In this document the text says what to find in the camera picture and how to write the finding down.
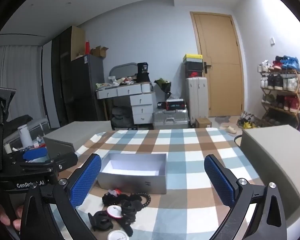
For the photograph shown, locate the open cardboard box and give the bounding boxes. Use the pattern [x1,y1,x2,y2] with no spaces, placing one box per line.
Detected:
[91,45,109,58]

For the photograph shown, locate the dark grey fridge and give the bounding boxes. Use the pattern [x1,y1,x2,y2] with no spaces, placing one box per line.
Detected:
[70,54,105,128]

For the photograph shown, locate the silver box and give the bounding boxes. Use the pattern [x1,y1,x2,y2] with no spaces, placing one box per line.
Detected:
[97,152,168,195]

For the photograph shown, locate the pile of desk clutter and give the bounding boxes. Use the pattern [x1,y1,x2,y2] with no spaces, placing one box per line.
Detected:
[96,76,138,89]

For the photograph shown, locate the checked tablecloth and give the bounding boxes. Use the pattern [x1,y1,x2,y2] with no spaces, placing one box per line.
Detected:
[47,127,265,240]

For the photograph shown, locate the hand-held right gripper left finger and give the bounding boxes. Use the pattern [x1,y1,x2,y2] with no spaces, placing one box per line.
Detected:
[20,153,102,240]

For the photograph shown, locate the tall cardboard box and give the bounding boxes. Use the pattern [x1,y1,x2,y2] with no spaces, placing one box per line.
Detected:
[70,25,86,61]

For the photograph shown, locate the wooden shoe rack with shoes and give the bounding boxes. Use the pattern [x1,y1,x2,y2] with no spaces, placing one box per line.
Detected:
[257,55,300,113]

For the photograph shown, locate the black gift bag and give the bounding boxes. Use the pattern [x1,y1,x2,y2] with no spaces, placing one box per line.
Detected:
[136,62,150,83]

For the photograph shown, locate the white bottle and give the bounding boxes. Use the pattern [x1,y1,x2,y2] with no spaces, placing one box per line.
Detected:
[18,125,33,148]

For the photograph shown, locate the wooden door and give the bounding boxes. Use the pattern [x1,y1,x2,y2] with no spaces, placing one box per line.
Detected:
[190,11,245,118]

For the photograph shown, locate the beige slipper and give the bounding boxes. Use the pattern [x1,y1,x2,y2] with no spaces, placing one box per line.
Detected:
[219,124,238,133]

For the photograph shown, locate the white curtain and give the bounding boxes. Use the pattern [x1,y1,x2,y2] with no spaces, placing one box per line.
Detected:
[0,44,44,130]

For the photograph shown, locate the grey bag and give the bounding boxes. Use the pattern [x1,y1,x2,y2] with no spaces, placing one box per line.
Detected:
[112,106,134,128]

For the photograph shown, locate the black and red shoe box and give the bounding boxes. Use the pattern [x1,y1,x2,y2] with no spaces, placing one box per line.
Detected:
[185,70,203,78]

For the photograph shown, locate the bamboo shoe rack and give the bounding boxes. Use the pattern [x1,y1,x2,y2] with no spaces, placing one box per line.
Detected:
[260,69,300,128]

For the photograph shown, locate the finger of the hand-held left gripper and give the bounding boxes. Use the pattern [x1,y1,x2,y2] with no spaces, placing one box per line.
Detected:
[50,153,79,178]
[22,146,48,161]

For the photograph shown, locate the silver ribbed suitcase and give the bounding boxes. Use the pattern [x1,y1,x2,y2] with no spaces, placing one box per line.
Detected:
[152,109,190,130]

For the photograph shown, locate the person's left hand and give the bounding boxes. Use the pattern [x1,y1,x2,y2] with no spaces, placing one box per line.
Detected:
[0,201,24,230]

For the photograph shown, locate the pile of black hair accessories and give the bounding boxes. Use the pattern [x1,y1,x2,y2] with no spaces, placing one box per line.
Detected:
[88,189,152,237]

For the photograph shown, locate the dark wardrobe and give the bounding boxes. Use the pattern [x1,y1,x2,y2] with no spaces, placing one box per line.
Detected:
[51,26,74,128]

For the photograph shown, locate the bouquet in black wrap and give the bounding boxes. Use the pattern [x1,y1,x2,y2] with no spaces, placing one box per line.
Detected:
[154,78,172,98]

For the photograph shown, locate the grey arched mirror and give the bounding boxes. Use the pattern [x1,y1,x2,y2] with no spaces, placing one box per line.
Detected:
[109,62,138,80]

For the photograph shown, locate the white desk with drawers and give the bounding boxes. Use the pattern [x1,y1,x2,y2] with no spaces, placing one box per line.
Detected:
[96,82,157,125]

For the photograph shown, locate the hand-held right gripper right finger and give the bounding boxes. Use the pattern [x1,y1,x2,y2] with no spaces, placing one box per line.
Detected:
[204,154,288,240]

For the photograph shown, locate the grey cushion block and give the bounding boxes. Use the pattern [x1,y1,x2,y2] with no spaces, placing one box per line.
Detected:
[241,125,300,228]
[44,121,112,157]

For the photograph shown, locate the white upright suitcase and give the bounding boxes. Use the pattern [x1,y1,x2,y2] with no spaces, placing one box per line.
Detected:
[186,77,209,128]

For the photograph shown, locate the black box with red edge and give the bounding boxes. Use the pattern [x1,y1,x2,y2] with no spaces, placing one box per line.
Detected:
[166,99,185,110]

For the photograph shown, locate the pile of floor shoes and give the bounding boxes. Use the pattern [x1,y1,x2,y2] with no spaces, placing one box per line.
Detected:
[237,112,256,130]

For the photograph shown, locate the small cardboard box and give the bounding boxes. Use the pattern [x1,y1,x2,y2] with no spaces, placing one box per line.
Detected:
[195,118,212,128]

